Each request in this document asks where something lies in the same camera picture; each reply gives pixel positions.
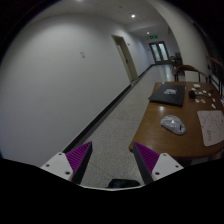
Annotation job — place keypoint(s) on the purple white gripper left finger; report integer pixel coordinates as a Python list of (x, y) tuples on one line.
[(72, 165)]

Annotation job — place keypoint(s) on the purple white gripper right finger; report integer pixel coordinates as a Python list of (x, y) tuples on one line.
[(153, 166)]

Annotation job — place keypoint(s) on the white computer mouse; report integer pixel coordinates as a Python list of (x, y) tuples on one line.
[(173, 124)]

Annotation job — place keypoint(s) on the wooden table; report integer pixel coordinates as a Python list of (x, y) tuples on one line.
[(189, 146)]

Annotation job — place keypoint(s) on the white paper sheet with drawing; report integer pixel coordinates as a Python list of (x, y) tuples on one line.
[(212, 126)]

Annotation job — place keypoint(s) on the small black object on table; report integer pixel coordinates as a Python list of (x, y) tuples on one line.
[(192, 94)]

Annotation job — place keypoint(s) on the white card on table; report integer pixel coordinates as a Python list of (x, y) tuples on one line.
[(196, 85)]

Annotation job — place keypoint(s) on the wooden chair with armrest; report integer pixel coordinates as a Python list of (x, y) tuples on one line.
[(188, 68)]

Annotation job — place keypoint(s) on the far wooden chair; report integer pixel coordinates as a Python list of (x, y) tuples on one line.
[(175, 60)]

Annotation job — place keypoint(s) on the double glass exit door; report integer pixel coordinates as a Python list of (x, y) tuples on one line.
[(159, 52)]

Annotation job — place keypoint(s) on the beige side door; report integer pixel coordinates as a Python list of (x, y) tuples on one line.
[(126, 57)]

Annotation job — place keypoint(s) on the green exit sign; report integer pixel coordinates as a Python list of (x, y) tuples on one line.
[(153, 37)]

